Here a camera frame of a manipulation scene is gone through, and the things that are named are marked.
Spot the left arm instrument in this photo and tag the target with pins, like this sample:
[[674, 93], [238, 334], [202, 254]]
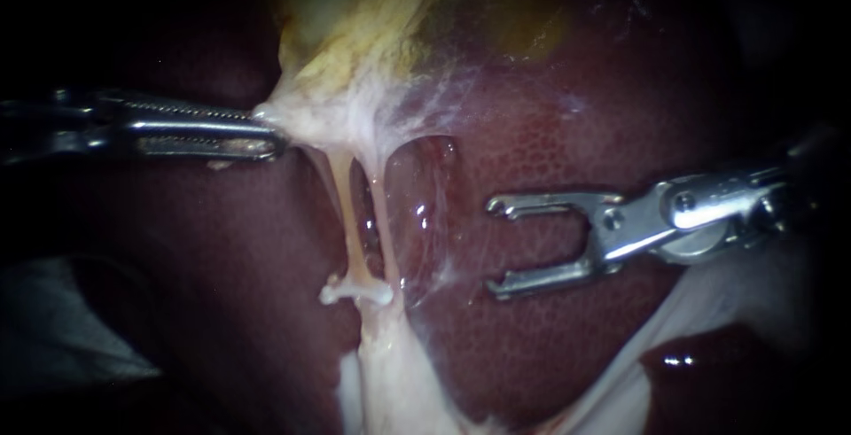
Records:
[[60, 126]]

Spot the right arm instrument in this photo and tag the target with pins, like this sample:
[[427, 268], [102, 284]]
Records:
[[718, 206]]

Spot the right arm instrument jaw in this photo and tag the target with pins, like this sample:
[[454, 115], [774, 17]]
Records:
[[552, 202], [631, 236]]

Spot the left arm instrument jaw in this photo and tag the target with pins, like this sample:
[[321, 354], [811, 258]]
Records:
[[186, 111], [199, 131]]

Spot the gallbladder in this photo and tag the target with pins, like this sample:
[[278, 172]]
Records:
[[346, 36]]

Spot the thin tube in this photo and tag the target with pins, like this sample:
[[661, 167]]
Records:
[[384, 236], [346, 222]]

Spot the white clip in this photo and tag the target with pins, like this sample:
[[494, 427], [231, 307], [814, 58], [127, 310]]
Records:
[[356, 293]]

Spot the dark red liver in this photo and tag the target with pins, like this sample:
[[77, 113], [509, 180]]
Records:
[[545, 355]]

